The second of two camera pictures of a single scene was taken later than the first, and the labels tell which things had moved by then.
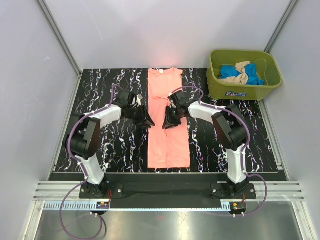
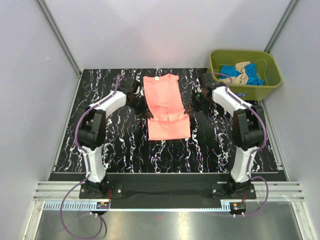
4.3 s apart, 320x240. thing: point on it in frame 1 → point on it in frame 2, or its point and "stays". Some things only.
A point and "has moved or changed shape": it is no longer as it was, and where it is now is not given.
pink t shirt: x=168 y=148 has moved or changed shape
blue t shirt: x=250 y=71 stays
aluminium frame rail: x=277 y=190 stays
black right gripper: x=169 y=123 → x=198 y=108
